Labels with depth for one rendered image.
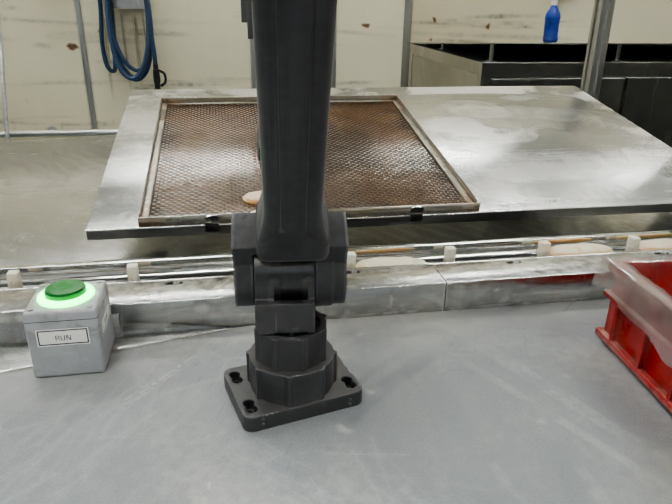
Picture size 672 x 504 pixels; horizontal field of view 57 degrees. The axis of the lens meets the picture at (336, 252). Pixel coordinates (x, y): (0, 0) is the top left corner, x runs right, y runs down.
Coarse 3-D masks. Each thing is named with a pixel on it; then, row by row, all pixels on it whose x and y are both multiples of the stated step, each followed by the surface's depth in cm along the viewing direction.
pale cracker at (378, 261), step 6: (372, 258) 83; (378, 258) 83; (384, 258) 82; (390, 258) 83; (396, 258) 83; (402, 258) 83; (408, 258) 83; (414, 258) 83; (360, 264) 82; (366, 264) 81; (372, 264) 81; (378, 264) 81; (384, 264) 81; (390, 264) 81; (396, 264) 81; (402, 264) 81; (408, 264) 81
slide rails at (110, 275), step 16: (384, 256) 86; (400, 256) 86; (416, 256) 86; (432, 256) 86; (464, 256) 86; (480, 256) 86; (496, 256) 87; (512, 256) 87; (96, 272) 80; (112, 272) 80; (144, 272) 80; (160, 272) 80; (176, 272) 80; (192, 272) 80; (208, 272) 80; (224, 272) 81
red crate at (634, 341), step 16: (608, 320) 70; (624, 320) 67; (608, 336) 70; (624, 336) 67; (640, 336) 64; (624, 352) 66; (640, 352) 63; (656, 352) 61; (640, 368) 64; (656, 368) 61; (656, 384) 61
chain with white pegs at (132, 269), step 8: (632, 240) 88; (448, 248) 84; (544, 248) 86; (632, 248) 89; (352, 256) 81; (448, 256) 84; (128, 264) 77; (136, 264) 77; (352, 264) 82; (8, 272) 74; (16, 272) 74; (128, 272) 77; (136, 272) 77; (8, 280) 74; (16, 280) 74; (128, 280) 77; (136, 280) 77
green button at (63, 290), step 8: (64, 280) 64; (72, 280) 64; (48, 288) 63; (56, 288) 63; (64, 288) 63; (72, 288) 63; (80, 288) 63; (48, 296) 62; (56, 296) 61; (64, 296) 61; (72, 296) 62
